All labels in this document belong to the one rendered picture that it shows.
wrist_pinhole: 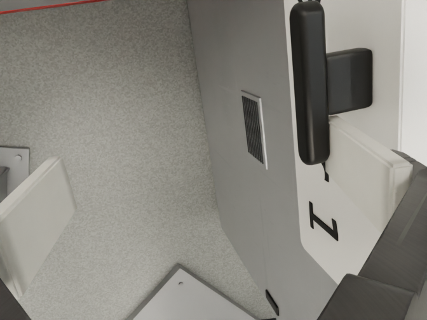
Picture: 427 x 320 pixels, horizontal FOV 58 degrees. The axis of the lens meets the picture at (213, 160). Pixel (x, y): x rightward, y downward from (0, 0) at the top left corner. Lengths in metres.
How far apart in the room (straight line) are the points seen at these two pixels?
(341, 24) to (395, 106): 0.05
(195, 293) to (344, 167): 1.16
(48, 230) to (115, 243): 1.05
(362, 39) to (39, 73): 0.95
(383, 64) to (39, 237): 0.16
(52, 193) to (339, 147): 0.13
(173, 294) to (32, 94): 0.73
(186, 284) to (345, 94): 1.14
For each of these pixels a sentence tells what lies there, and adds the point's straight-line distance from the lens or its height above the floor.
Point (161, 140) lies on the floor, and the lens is 1.11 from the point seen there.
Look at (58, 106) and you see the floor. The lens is 1.09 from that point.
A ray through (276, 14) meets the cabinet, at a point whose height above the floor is 0.60.
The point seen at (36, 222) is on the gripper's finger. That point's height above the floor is 0.92.
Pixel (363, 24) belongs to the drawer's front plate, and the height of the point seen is 0.90.
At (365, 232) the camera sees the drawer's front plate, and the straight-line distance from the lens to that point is 0.23.
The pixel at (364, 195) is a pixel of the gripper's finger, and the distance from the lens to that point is 0.16.
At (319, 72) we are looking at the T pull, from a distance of 0.18.
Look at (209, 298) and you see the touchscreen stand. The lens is 1.35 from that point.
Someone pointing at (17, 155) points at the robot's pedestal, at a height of 0.02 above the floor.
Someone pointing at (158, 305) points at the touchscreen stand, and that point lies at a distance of 1.32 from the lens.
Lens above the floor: 1.07
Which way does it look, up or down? 67 degrees down
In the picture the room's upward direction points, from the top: 139 degrees clockwise
